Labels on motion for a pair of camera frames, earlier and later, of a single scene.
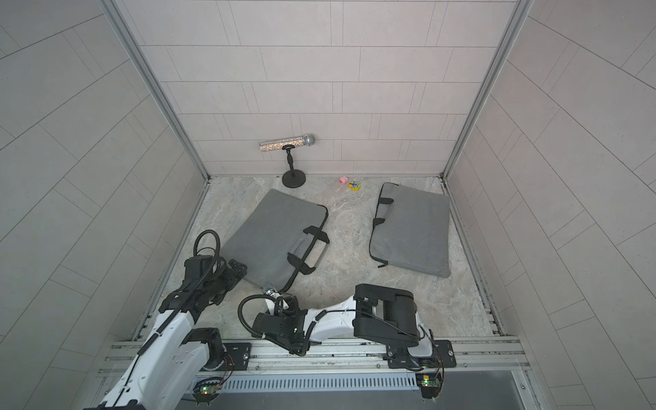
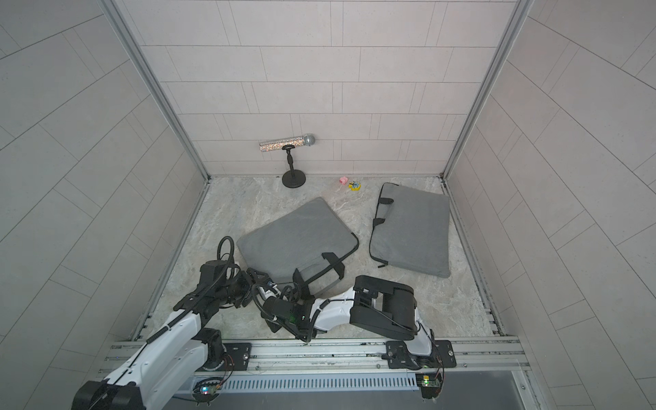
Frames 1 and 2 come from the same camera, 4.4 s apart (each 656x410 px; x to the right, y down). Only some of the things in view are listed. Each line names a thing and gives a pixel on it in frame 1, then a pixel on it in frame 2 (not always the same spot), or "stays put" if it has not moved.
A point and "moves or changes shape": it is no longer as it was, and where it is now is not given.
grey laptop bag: (279, 240) moves or changes shape
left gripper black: (232, 278) → (248, 284)
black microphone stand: (294, 178) stays put
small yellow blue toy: (354, 186) stays put
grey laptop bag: (410, 230) stays put
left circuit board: (206, 391) stays put
